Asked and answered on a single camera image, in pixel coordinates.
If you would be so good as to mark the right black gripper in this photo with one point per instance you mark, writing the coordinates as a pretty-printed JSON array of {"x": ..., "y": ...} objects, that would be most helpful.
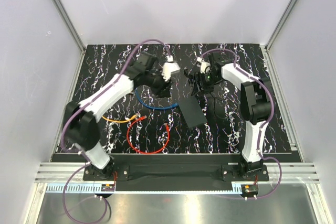
[{"x": 198, "y": 77}]

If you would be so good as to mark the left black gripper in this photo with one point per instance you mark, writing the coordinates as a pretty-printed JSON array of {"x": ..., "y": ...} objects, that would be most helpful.
[{"x": 163, "y": 91}]

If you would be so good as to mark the black power adapter with cord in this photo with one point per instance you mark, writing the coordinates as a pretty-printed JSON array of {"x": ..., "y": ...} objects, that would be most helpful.
[{"x": 202, "y": 100}]

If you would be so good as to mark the black network switch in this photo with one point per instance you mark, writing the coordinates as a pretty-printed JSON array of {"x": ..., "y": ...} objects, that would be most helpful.
[{"x": 191, "y": 112}]

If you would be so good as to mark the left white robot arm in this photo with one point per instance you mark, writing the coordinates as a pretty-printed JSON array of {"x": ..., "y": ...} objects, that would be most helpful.
[{"x": 80, "y": 123}]

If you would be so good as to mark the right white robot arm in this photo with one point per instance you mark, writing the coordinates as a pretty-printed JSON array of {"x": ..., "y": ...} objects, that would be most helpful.
[{"x": 256, "y": 104}]

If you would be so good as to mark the left small connector board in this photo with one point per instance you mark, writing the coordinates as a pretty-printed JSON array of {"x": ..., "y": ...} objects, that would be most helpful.
[{"x": 108, "y": 187}]

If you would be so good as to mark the small connector board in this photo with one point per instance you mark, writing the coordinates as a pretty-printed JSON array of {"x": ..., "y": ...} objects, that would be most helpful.
[
  {"x": 250, "y": 189},
  {"x": 108, "y": 187}
]

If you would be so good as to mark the right small connector board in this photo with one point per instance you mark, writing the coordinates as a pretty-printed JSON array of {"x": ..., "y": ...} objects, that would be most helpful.
[{"x": 250, "y": 189}]

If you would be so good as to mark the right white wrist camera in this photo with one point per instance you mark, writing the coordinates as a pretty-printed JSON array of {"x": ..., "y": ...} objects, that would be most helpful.
[{"x": 204, "y": 67}]

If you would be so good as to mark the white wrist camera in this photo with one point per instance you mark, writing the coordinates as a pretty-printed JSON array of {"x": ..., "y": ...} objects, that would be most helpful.
[
  {"x": 168, "y": 69},
  {"x": 204, "y": 67}
]

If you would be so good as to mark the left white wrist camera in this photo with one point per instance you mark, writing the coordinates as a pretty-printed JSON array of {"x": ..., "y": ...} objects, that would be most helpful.
[{"x": 168, "y": 69}]

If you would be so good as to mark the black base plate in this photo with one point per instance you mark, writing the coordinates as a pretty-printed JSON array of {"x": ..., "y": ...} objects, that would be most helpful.
[{"x": 226, "y": 167}]

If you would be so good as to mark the aluminium front rail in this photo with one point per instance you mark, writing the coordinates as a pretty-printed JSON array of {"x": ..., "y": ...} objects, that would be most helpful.
[{"x": 291, "y": 172}]

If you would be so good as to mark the left aluminium frame post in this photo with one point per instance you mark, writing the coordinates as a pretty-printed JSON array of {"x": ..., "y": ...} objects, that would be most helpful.
[{"x": 69, "y": 24}]

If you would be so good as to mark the aluminium frame post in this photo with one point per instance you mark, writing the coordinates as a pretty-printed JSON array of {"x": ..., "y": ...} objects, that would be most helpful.
[
  {"x": 285, "y": 16},
  {"x": 69, "y": 24}
]

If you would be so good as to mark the white slotted cable duct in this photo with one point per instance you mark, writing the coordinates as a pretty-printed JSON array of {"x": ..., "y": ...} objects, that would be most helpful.
[{"x": 122, "y": 188}]

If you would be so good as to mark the right aluminium frame post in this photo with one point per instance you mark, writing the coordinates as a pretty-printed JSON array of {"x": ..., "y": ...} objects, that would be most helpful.
[{"x": 285, "y": 16}]

